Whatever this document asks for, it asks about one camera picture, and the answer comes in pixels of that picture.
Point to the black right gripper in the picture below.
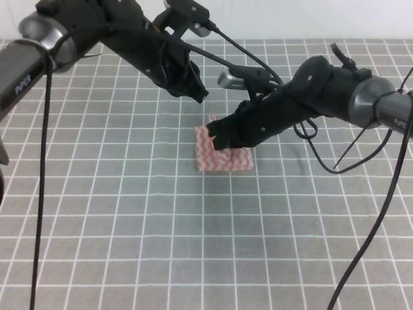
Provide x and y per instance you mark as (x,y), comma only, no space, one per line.
(257,120)

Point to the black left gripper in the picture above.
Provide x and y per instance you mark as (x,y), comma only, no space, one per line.
(166,62)

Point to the pink white wavy towel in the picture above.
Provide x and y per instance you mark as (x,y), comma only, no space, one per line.
(211,160)

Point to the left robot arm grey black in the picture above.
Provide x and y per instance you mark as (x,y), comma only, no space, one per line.
(59,33)

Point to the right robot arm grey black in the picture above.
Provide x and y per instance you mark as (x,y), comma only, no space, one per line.
(317,89)

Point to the grey grid tablecloth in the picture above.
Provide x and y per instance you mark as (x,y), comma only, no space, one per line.
(130,223)

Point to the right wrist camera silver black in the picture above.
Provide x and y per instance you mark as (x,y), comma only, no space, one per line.
(254,80)

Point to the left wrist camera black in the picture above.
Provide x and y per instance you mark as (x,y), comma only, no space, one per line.
(183,15)

